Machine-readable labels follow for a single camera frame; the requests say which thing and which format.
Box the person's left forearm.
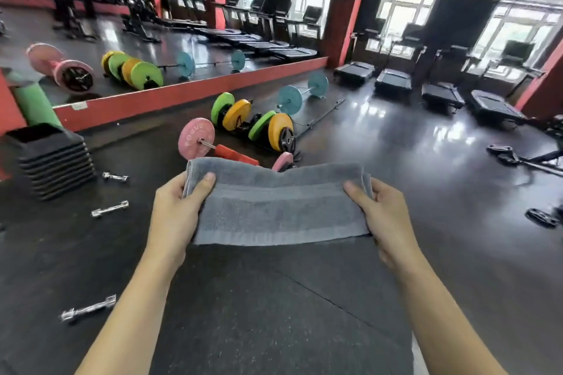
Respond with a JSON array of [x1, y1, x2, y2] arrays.
[[75, 252, 185, 375]]

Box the small pink weight plate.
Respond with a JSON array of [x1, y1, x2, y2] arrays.
[[271, 151, 295, 173]]

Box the black treadmill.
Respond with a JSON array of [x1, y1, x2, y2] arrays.
[[333, 19, 387, 89], [374, 23, 426, 103], [465, 40, 544, 126], [420, 44, 471, 116]]

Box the person's left hand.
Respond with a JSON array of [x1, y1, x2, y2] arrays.
[[144, 172, 217, 275]]

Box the large wall mirror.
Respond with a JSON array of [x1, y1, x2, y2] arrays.
[[0, 0, 330, 108]]

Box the person's right hand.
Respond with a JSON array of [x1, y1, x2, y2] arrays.
[[343, 177, 426, 275]]

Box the black barbell bar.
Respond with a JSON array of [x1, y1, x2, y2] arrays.
[[294, 98, 346, 139]]

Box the stack of black step platforms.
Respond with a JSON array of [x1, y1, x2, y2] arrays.
[[4, 123, 96, 202]]

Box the small black weight plate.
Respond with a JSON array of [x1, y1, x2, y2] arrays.
[[279, 126, 297, 154]]

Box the yellow weight plate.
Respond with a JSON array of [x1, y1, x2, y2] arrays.
[[222, 99, 253, 132], [267, 112, 295, 152]]

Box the window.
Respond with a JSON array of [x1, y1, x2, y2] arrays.
[[364, 0, 440, 60], [467, 0, 563, 82]]

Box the teal weight plate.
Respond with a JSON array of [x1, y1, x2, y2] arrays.
[[277, 85, 303, 116], [307, 71, 330, 99]]

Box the grey towel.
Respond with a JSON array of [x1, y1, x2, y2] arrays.
[[182, 157, 374, 247]]

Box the large pink weight plate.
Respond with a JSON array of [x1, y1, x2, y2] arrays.
[[178, 117, 216, 161]]

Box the red barbell pad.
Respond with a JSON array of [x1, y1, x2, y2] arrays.
[[214, 144, 260, 167]]

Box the green foam roller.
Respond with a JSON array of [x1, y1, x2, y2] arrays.
[[4, 71, 63, 130]]

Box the green weight plate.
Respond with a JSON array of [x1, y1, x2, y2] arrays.
[[247, 110, 277, 142], [210, 92, 236, 127]]

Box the person's right forearm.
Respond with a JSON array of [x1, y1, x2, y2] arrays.
[[387, 254, 509, 375]]

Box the black exercise machine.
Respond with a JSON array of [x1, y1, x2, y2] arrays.
[[486, 115, 563, 178]]

